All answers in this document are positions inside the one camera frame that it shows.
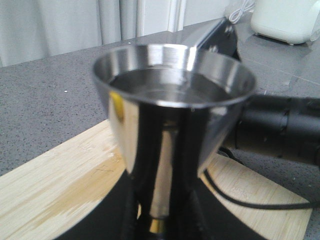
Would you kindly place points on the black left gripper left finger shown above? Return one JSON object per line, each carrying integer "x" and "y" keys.
{"x": 114, "y": 218}

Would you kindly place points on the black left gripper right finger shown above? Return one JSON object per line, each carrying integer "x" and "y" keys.
{"x": 209, "y": 219}

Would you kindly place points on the steel double jigger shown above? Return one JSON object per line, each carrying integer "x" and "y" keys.
{"x": 170, "y": 107}

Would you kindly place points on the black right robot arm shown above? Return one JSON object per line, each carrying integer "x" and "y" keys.
{"x": 277, "y": 134}

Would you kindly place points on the wooden cutting board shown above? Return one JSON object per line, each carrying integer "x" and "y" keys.
{"x": 48, "y": 195}

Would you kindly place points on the grey curtain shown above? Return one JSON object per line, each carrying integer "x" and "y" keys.
{"x": 34, "y": 29}

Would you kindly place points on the white appliance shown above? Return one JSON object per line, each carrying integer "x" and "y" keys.
{"x": 290, "y": 21}

